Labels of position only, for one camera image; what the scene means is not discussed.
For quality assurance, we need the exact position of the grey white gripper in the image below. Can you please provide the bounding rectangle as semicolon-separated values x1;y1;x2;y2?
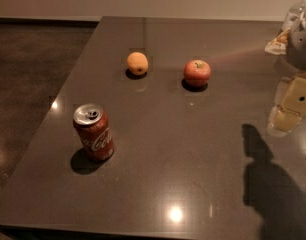
267;13;306;137

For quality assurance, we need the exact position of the red apple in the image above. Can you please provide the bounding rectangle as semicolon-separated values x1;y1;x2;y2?
183;60;211;88

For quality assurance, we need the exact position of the crumpled snack wrapper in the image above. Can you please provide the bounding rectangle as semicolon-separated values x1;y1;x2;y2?
264;28;290;55

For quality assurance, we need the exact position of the clear plastic water bottle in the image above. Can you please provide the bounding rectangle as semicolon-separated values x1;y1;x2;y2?
281;0;306;31

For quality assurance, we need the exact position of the orange fruit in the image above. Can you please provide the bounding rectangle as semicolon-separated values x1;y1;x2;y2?
127;52;148;76

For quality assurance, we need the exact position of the red coca-cola can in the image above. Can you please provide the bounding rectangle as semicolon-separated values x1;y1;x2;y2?
73;103;114;161

